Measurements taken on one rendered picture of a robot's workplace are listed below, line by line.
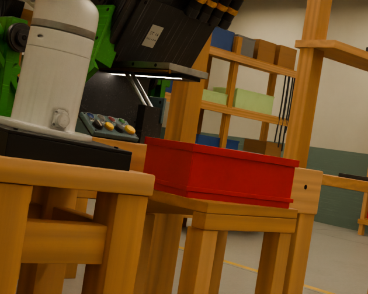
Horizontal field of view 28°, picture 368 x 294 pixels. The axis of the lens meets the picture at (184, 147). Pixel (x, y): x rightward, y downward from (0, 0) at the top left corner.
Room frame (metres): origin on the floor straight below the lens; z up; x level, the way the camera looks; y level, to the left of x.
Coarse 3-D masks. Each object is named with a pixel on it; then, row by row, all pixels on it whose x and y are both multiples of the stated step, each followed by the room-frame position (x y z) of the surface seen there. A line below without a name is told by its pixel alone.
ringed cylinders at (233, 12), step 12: (192, 0) 2.11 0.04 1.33; (204, 0) 2.10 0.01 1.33; (216, 0) 2.13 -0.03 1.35; (228, 0) 2.16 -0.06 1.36; (240, 0) 2.19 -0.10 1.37; (192, 12) 2.11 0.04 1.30; (204, 12) 2.14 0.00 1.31; (216, 12) 2.17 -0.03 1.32; (228, 12) 2.20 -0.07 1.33; (216, 24) 2.19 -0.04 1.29; (228, 24) 2.22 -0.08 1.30
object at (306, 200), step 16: (112, 144) 1.80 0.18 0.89; (128, 144) 1.84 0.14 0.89; (144, 144) 1.90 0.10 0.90; (144, 160) 1.89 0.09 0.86; (304, 176) 2.41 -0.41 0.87; (320, 176) 2.48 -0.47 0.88; (80, 192) 1.75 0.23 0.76; (96, 192) 1.78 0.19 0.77; (304, 192) 2.43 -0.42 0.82; (304, 208) 2.44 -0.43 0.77
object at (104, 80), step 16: (96, 80) 2.25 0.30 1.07; (112, 80) 2.30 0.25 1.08; (128, 80) 2.34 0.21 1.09; (144, 80) 2.40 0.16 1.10; (96, 96) 2.26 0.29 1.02; (112, 96) 2.30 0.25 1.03; (128, 96) 2.35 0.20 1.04; (96, 112) 2.27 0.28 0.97; (112, 112) 2.31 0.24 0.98; (128, 112) 2.36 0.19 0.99
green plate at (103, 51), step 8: (104, 8) 2.07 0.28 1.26; (112, 8) 2.05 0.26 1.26; (104, 16) 2.05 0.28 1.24; (104, 24) 2.04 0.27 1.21; (96, 32) 2.05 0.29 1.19; (104, 32) 2.04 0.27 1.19; (96, 40) 2.04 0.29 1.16; (104, 40) 2.06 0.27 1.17; (96, 48) 2.03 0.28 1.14; (104, 48) 2.06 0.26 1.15; (112, 48) 2.08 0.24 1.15; (96, 56) 2.04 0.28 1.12; (104, 56) 2.06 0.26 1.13; (112, 56) 2.09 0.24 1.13; (104, 64) 2.07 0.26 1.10
